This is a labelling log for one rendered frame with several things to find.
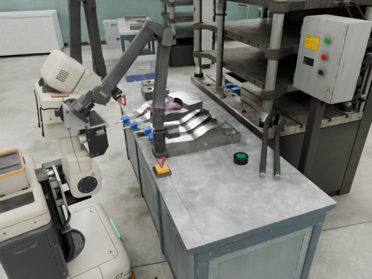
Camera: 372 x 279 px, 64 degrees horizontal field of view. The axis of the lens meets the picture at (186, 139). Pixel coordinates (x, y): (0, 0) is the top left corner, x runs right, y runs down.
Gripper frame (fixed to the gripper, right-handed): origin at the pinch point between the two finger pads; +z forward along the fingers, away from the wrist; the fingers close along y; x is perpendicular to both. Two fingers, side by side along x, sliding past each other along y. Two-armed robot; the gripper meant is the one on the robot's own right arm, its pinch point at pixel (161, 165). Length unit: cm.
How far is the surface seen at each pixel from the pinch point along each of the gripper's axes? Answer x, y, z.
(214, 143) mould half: -35.2, 12.6, 1.8
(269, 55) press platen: -74, 25, -42
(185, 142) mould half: -17.3, 12.5, -2.9
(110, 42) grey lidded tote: -56, 675, 64
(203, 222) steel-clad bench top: -6.4, -39.5, 4.9
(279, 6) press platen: -76, 22, -67
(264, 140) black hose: -58, -3, -4
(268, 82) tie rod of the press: -77, 25, -25
